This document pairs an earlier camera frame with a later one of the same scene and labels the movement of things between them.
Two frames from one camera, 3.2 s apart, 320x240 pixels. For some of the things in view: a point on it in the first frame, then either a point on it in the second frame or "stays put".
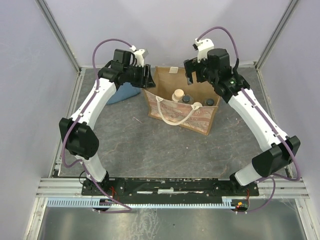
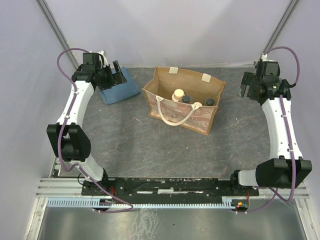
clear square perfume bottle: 209,102 stays put
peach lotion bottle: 178,95 stays put
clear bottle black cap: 187,99 stays put
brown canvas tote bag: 158,90 stays put
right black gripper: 189,69 to 249,85
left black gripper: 145,76 to 113,76
